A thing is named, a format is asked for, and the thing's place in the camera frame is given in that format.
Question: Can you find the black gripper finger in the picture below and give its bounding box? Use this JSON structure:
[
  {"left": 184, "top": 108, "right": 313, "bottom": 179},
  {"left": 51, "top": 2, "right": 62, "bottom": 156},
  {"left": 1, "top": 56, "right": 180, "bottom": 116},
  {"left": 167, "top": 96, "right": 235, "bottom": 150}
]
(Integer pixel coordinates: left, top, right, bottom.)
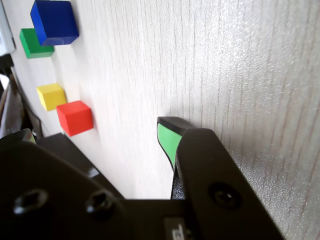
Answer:
[{"left": 0, "top": 128, "right": 137, "bottom": 240}]

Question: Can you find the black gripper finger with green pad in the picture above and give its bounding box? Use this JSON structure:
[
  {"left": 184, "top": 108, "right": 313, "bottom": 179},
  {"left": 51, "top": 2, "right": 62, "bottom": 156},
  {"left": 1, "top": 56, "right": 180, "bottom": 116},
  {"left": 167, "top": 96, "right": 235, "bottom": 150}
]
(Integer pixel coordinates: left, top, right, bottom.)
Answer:
[{"left": 156, "top": 116, "right": 286, "bottom": 240}]

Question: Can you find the green wooden cube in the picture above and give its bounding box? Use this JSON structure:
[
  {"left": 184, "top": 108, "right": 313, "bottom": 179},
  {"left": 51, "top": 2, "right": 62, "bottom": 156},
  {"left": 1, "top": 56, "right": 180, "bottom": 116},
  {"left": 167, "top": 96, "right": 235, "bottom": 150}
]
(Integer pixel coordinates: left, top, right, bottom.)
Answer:
[{"left": 19, "top": 28, "right": 55, "bottom": 60}]

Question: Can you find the red wooden cube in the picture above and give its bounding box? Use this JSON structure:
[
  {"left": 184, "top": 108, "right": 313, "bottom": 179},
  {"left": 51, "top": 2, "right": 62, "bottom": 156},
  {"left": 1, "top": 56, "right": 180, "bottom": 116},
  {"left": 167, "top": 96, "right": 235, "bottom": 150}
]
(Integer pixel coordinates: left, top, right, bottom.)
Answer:
[{"left": 56, "top": 100, "right": 92, "bottom": 138}]

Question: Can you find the yellow wooden cube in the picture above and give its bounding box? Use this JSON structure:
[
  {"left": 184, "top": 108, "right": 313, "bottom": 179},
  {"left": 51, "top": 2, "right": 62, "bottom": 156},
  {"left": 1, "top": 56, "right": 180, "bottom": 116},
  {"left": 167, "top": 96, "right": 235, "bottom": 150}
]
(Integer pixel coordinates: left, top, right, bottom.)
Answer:
[{"left": 36, "top": 83, "right": 67, "bottom": 112}]

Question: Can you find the blue wooden cube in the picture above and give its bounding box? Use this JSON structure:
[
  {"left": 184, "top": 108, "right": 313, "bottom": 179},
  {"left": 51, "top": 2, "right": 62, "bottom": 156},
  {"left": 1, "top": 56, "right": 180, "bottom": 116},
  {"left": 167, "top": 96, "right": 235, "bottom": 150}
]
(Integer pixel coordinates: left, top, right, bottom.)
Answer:
[{"left": 30, "top": 0, "right": 80, "bottom": 47}]

